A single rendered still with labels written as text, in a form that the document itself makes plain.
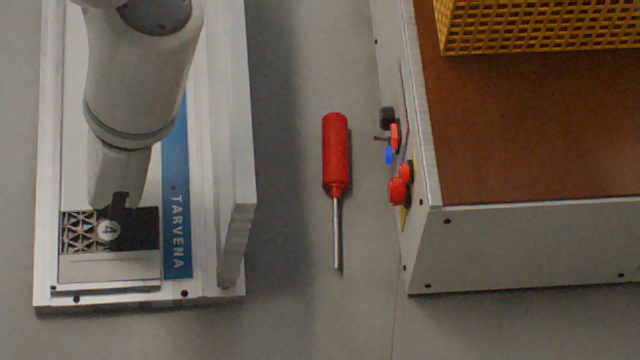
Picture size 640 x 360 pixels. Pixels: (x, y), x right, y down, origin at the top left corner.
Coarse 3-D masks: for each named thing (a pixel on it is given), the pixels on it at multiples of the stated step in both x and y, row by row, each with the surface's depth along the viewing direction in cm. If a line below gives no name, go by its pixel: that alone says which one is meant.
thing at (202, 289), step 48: (48, 0) 138; (48, 48) 135; (48, 96) 132; (192, 96) 133; (48, 144) 129; (192, 144) 130; (48, 192) 127; (192, 192) 128; (48, 240) 124; (48, 288) 121; (192, 288) 123; (240, 288) 123
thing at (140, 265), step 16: (64, 256) 122; (80, 256) 122; (96, 256) 122; (112, 256) 122; (128, 256) 122; (144, 256) 122; (160, 256) 124; (64, 272) 121; (80, 272) 122; (96, 272) 122; (112, 272) 122; (128, 272) 122; (144, 272) 122; (160, 272) 122
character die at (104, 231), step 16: (128, 208) 125; (144, 208) 125; (64, 224) 124; (80, 224) 124; (96, 224) 124; (112, 224) 124; (128, 224) 124; (144, 224) 124; (64, 240) 123; (80, 240) 123; (96, 240) 123; (112, 240) 123; (128, 240) 124; (144, 240) 123
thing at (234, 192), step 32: (224, 0) 116; (224, 32) 126; (224, 64) 126; (224, 96) 125; (224, 128) 123; (224, 160) 121; (224, 192) 120; (256, 192) 106; (224, 224) 118; (224, 256) 114
